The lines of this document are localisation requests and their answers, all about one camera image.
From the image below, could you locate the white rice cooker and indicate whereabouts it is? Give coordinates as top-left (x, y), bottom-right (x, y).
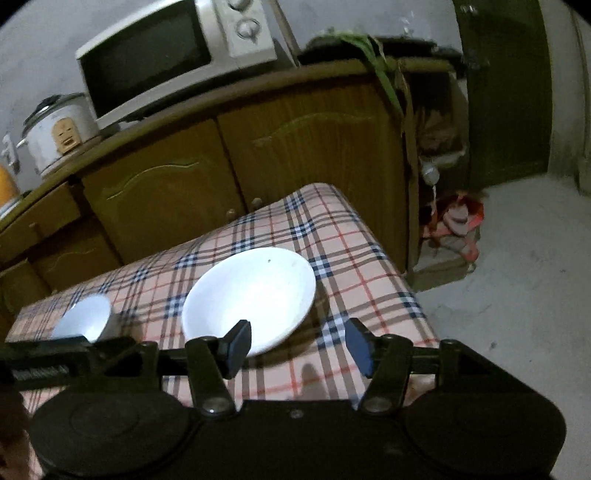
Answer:
top-left (16, 92), bottom-right (100, 175)

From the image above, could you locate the white microwave oven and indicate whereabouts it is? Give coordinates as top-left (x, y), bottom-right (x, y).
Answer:
top-left (76, 1), bottom-right (276, 129)

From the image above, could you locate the green cloth on cabinet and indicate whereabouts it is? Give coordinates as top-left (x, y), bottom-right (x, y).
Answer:
top-left (297, 29), bottom-right (409, 121)

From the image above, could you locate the dark door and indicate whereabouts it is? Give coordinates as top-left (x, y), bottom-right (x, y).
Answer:
top-left (454, 0), bottom-right (552, 189)

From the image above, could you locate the plaid tablecloth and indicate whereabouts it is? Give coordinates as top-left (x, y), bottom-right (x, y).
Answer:
top-left (8, 183), bottom-right (438, 402)

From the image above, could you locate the bluish white ceramic bowl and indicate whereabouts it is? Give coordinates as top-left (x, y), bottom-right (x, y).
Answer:
top-left (50, 294), bottom-right (121, 342)

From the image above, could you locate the brown wooden cabinet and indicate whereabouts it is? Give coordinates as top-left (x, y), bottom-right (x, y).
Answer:
top-left (1, 58), bottom-right (452, 329)

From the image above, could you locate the red cloth pile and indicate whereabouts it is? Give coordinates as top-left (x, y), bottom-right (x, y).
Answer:
top-left (421, 189), bottom-right (485, 263)

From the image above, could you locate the orange electric kettle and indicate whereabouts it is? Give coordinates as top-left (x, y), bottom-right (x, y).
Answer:
top-left (0, 165), bottom-right (22, 220)

